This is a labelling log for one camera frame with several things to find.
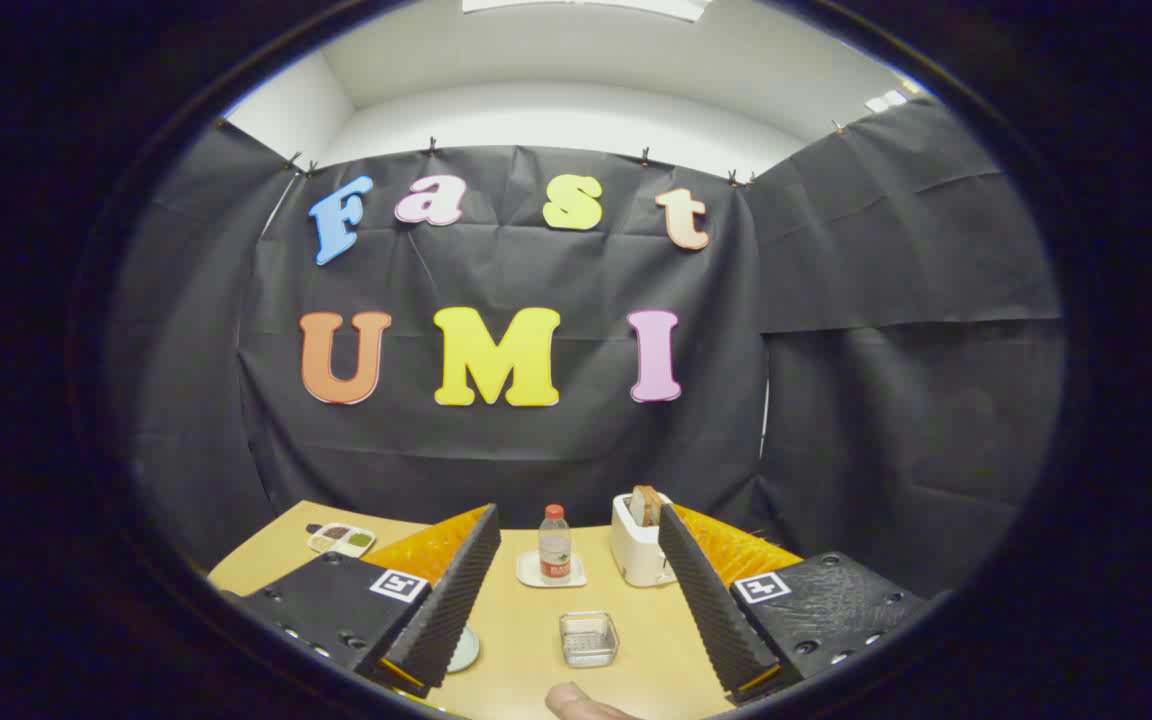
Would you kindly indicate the black backdrop cloth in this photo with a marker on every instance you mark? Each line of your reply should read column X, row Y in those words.
column 886, row 400

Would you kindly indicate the light green round plate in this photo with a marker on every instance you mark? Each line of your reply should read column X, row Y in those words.
column 464, row 650

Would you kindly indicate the white toaster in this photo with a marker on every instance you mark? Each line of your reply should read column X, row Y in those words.
column 634, row 555

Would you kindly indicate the clear water bottle red cap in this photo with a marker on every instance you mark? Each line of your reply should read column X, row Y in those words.
column 555, row 550

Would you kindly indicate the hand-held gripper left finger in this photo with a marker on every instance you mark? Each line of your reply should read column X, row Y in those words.
column 446, row 610

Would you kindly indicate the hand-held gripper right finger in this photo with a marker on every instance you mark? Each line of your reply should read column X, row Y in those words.
column 711, row 610

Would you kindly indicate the white divided condiment tray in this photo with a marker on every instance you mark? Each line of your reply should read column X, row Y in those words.
column 340, row 540

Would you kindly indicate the white bread slice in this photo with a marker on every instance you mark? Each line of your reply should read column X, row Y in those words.
column 646, row 505

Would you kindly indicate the white square coaster tray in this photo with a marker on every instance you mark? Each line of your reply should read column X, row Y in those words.
column 528, row 572

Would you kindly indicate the white ceiling light panel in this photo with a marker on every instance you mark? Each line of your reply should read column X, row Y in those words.
column 586, row 6

